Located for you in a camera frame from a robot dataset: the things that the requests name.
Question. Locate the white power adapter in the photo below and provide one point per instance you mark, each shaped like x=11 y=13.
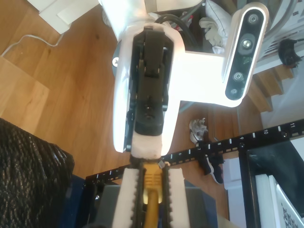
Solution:
x=54 y=19

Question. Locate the white crumpled cloth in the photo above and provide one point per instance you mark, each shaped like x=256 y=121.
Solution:
x=213 y=33

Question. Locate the navy shoe with white sole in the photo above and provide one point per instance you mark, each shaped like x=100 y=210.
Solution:
x=217 y=174
x=206 y=166

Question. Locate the black bubble wrap mat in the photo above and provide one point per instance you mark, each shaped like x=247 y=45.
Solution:
x=28 y=178

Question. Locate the gripper camera bar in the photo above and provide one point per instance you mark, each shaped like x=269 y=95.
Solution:
x=202 y=78

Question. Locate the blue rack base plate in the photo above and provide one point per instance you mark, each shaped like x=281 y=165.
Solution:
x=73 y=202

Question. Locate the black round object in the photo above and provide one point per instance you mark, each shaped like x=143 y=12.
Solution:
x=288 y=54

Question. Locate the black perforated rack post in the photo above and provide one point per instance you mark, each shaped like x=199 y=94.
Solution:
x=237 y=142

